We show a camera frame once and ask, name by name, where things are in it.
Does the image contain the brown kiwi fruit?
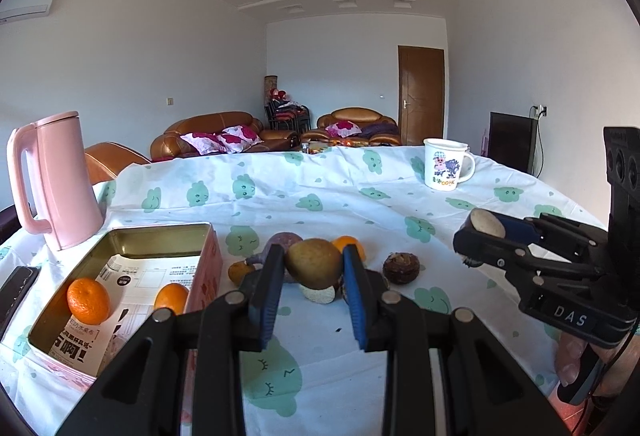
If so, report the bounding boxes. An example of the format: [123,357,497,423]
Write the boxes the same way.
[286,239,346,290]

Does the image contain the purple radish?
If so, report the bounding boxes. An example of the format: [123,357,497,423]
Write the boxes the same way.
[245,231,303,284]

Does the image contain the floral pink white pillow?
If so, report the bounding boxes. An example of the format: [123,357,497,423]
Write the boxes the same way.
[180,132,226,155]
[325,120,362,138]
[216,126,263,153]

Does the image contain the short brown leather sofa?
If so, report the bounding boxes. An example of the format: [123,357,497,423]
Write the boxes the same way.
[300,108,401,148]

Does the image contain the dark brown water chestnut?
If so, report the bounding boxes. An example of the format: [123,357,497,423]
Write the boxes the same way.
[382,252,420,286]

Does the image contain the black television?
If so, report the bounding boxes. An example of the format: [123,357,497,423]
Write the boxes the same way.
[488,111,538,176]

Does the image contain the brown wooden door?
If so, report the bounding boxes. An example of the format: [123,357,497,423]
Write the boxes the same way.
[397,45,446,147]

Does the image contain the pink metal tin box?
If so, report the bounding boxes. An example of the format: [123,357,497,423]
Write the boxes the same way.
[27,222,224,379]

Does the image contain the small beige potato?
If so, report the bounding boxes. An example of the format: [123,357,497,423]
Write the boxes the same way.
[470,209,506,238]

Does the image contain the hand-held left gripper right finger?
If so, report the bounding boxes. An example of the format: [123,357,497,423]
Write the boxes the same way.
[341,243,566,436]

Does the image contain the white air conditioner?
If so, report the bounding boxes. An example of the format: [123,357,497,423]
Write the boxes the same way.
[0,0,57,24]

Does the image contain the cut white taro piece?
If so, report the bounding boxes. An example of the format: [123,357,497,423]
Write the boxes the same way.
[299,285,337,305]

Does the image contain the mandarin orange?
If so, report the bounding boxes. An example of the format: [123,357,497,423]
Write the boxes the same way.
[66,278,112,323]
[228,261,258,283]
[331,236,367,263]
[153,283,191,315]

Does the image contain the purple blanket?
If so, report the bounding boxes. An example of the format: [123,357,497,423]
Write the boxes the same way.
[357,123,401,142]

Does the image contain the colourful snack packets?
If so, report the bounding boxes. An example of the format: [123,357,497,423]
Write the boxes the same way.
[299,140,361,153]

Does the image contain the person's right hand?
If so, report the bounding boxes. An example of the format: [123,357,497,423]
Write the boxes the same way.
[554,331,633,417]

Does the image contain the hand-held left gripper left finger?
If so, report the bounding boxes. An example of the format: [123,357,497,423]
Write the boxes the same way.
[55,243,286,436]

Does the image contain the printed paper sheet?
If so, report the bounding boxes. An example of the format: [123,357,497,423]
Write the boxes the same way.
[50,253,203,374]

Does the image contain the stack of dark chairs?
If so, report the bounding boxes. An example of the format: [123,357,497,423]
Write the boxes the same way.
[264,99,311,142]

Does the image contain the brown leather armchair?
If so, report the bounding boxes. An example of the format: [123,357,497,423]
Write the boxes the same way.
[84,141,152,184]

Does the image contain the pink electric kettle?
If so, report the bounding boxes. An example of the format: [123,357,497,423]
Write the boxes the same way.
[6,111,106,252]

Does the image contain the black smartphone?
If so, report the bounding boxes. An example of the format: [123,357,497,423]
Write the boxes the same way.
[0,266,41,339]

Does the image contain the white cartoon mug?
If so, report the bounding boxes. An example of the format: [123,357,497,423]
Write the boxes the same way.
[423,137,476,191]

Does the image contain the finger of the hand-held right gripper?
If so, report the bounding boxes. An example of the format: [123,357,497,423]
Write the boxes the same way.
[492,212,611,267]
[452,211,608,289]

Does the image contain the long brown leather sofa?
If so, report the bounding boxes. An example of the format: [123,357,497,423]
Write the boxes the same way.
[150,111,301,162]

